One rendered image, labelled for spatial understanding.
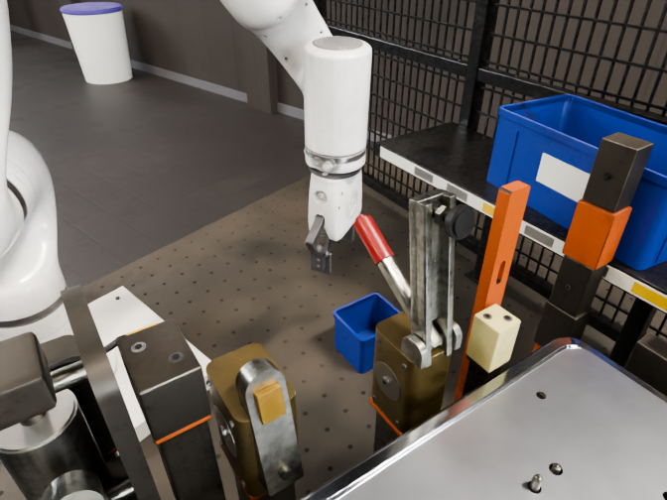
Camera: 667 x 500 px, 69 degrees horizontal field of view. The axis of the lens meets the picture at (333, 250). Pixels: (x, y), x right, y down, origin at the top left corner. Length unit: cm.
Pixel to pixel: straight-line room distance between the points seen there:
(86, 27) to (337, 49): 506
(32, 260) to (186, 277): 49
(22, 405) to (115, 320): 71
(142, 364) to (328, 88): 37
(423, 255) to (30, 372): 30
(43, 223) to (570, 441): 73
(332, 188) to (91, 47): 508
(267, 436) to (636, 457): 34
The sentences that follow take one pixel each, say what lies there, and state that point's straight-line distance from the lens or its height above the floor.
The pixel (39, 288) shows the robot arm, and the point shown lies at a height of 98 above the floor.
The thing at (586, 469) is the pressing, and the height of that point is 100.
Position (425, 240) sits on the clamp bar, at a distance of 43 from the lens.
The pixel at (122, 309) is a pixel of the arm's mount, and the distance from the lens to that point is 108.
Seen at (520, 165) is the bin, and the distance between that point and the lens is 84.
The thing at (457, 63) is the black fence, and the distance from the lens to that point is 115.
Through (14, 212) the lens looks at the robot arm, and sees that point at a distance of 71.
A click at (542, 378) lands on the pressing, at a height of 100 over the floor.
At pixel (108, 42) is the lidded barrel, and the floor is 40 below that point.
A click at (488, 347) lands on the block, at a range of 55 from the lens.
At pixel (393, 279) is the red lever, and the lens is 50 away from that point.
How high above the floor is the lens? 141
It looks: 34 degrees down
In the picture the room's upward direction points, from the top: straight up
